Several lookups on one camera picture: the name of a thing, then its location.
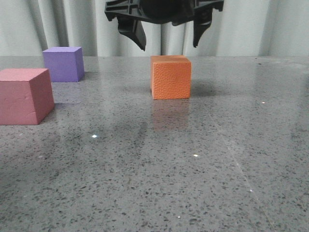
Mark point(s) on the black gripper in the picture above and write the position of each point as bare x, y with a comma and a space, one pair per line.
130, 14

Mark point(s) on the orange foam cube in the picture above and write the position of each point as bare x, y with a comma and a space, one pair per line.
170, 77

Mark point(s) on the pale green curtain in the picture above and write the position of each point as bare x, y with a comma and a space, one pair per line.
242, 28

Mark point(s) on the purple foam cube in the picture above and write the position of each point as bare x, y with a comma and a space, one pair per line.
65, 64

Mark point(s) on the red foam cube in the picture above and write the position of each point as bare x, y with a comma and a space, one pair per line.
26, 96

